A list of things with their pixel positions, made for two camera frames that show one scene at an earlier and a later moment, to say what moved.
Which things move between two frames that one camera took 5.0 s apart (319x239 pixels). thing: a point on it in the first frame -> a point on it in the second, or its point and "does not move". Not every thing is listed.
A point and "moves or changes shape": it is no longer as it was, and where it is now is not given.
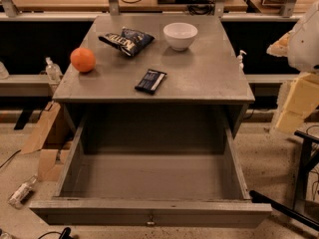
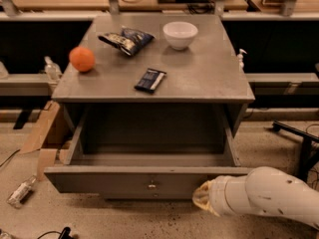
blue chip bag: [129, 42] does not move
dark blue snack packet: [151, 81] does not move
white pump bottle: [240, 59] does not move
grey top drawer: [161, 171] moves or changes shape
